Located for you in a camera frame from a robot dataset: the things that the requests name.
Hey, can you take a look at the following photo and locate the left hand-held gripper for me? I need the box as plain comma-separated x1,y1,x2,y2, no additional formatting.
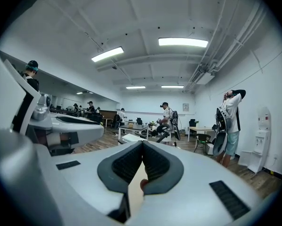
0,52,102,156

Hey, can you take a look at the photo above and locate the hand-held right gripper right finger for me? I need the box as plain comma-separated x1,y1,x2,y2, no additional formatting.
141,140,267,226

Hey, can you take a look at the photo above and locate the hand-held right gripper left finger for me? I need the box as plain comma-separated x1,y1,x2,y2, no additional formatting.
51,140,143,226

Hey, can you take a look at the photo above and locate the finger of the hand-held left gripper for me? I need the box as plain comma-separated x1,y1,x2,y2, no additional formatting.
52,116,105,147

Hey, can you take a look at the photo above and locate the person's right hand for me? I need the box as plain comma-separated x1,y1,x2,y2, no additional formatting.
140,178,149,195

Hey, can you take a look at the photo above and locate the grey desk with white legs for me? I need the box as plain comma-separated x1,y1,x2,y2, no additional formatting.
118,123,149,140

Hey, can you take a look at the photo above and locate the black mesh chair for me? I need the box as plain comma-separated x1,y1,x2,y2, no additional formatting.
194,133,213,154

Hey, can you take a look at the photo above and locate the grey shell backpack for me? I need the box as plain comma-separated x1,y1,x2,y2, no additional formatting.
212,107,229,157

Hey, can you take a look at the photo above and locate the light wooden desk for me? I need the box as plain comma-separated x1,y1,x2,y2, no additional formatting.
187,126,216,143

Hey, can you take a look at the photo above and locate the white water dispenser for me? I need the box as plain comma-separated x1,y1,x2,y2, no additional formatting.
239,106,272,174

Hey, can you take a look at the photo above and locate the ceiling air conditioner unit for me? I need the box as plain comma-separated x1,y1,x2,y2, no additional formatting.
190,69,216,86

